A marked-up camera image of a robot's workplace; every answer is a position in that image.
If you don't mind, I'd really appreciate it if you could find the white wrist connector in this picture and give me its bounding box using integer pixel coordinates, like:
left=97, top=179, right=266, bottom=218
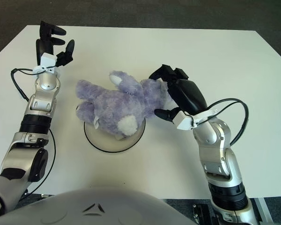
left=34, top=52, right=58, bottom=75
left=172, top=109, right=220, bottom=131

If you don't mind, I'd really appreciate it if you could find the grey robot torso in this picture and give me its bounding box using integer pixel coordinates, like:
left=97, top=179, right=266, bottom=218
left=0, top=187, right=197, bottom=225

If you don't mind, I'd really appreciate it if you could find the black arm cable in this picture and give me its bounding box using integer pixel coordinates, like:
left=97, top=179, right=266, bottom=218
left=192, top=98, right=250, bottom=145
left=11, top=67, right=56, bottom=195

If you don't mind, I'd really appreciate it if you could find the white left wrist connector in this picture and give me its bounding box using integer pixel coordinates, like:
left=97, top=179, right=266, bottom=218
left=34, top=52, right=58, bottom=75

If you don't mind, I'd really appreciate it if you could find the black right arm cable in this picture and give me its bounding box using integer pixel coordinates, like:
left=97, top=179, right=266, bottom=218
left=192, top=98, right=250, bottom=145

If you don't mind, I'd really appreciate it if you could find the black metal bracket with screws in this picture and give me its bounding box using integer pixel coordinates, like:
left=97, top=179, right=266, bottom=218
left=192, top=203, right=214, bottom=225

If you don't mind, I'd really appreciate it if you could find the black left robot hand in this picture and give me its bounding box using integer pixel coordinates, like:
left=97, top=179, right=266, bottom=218
left=35, top=20, right=75, bottom=68

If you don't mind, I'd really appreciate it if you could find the purple plush bunny doll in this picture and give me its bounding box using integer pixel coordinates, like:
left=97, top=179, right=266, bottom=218
left=74, top=70, right=175, bottom=136

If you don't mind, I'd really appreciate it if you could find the white plate with black rim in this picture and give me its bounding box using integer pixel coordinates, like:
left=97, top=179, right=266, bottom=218
left=83, top=117, right=146, bottom=154

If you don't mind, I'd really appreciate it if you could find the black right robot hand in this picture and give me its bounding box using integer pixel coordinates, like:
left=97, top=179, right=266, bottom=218
left=148, top=63, right=208, bottom=124

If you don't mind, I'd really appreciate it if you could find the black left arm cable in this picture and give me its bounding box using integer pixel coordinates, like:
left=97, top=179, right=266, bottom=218
left=11, top=67, right=56, bottom=195

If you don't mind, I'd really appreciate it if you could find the white right wrist connector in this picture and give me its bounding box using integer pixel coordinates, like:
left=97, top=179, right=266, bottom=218
left=172, top=109, right=220, bottom=131

